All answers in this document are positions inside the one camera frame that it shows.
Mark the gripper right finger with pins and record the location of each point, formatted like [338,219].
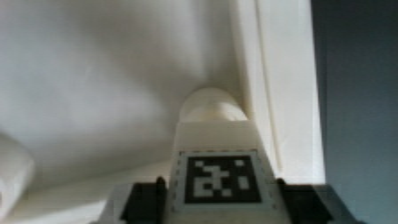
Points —
[313,204]

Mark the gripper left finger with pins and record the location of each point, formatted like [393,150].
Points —
[135,204]

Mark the white leg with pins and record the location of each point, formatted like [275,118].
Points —
[222,187]

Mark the white square tabletop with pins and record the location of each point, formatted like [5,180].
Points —
[103,61]

